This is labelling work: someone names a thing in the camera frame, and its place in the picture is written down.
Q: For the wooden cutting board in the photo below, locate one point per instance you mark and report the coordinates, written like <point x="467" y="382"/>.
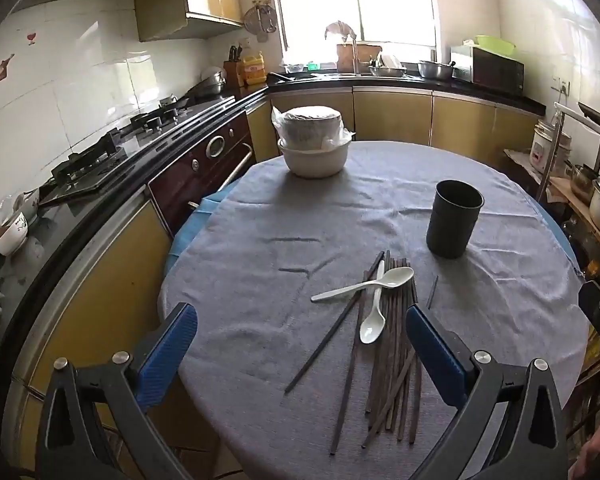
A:
<point x="367" y="55"/>

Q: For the patterned white bowl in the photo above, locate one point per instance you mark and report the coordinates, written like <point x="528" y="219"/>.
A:
<point x="12" y="235"/>

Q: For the grey tablecloth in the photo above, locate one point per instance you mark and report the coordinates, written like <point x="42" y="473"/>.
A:
<point x="290" y="220"/>

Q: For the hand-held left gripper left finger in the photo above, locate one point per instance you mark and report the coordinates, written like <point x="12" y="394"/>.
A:
<point x="167" y="355"/>

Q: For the hanging metal strainer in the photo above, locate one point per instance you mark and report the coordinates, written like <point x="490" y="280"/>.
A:
<point x="260" y="22"/>

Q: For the microwave oven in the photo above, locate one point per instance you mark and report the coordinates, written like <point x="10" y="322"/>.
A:
<point x="495" y="72"/>

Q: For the metal basin with dishes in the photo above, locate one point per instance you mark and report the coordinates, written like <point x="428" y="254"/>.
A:
<point x="387" y="69"/>

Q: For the small steel pot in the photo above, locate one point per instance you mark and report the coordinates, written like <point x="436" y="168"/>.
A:
<point x="580" y="182"/>

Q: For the black gas stove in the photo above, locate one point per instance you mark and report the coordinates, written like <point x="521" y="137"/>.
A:
<point x="105" y="152"/>

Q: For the black utensil cup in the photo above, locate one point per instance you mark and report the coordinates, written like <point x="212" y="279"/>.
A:
<point x="452" y="230"/>

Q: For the metal rack with wooden shelf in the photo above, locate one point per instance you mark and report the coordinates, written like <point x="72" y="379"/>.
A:
<point x="575" y="195"/>

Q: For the metal wok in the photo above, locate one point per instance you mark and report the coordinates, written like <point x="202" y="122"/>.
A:
<point x="212" y="82"/>

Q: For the black countertop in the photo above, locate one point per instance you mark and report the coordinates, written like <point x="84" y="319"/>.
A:
<point x="55" y="220"/>

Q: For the grey rag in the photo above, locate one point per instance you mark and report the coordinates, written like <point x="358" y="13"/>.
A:
<point x="340" y="30"/>

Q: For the bunch of dark chopsticks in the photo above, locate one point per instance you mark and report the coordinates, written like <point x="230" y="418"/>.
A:
<point x="392" y="360"/>

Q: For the white rice cooker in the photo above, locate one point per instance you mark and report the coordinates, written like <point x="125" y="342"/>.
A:
<point x="547" y="152"/>

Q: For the white plastic spoon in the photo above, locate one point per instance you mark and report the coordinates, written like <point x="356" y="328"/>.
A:
<point x="397" y="276"/>
<point x="370" y="330"/>

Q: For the wall socket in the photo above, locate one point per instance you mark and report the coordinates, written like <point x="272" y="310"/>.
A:
<point x="561" y="86"/>

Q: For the yellow bottle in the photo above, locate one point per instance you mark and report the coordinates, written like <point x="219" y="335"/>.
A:
<point x="253" y="70"/>

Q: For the dark wooden chopstick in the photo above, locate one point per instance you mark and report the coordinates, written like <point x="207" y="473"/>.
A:
<point x="325" y="340"/>
<point x="432" y="292"/>

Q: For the window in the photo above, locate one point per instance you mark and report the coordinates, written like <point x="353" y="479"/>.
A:
<point x="330" y="0"/>

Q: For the green plastic basin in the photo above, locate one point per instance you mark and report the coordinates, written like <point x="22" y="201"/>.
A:
<point x="495" y="45"/>

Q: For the dark red oven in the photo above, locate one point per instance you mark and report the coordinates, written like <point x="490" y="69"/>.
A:
<point x="205" y="170"/>

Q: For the knife block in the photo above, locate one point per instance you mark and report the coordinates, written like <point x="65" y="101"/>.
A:
<point x="234" y="72"/>

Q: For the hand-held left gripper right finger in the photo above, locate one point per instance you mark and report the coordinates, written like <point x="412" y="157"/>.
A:
<point x="435" y="355"/>

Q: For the blue tablecloth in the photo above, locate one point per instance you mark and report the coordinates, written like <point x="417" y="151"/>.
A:
<point x="195" y="230"/>

